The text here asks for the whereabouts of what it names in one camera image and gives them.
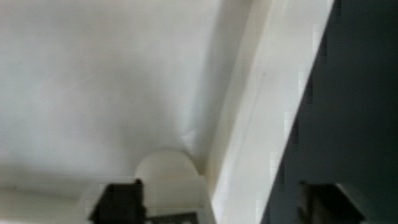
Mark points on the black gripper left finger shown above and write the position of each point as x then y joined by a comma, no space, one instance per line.
120,206

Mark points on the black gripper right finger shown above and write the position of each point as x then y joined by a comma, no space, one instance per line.
326,208

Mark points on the white table leg with tag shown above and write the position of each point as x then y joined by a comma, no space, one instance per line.
177,199

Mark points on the white square tabletop panel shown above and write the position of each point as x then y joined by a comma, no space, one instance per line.
145,75

